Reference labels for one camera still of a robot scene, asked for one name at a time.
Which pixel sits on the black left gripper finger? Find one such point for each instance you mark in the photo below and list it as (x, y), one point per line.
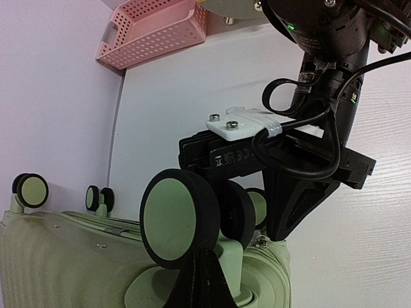
(200, 283)

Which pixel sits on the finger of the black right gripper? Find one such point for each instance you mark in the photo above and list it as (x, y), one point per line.
(290, 200)

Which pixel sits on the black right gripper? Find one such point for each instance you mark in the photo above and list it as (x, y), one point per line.
(310, 153)

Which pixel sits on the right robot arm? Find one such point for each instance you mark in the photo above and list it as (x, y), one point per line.
(327, 32)

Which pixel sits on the green hard-shell suitcase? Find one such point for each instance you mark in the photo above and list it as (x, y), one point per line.
(90, 259)

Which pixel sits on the pink perforated plastic basket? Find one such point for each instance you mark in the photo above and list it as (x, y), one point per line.
(140, 31)

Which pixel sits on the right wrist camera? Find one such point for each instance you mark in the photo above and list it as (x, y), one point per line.
(224, 150)

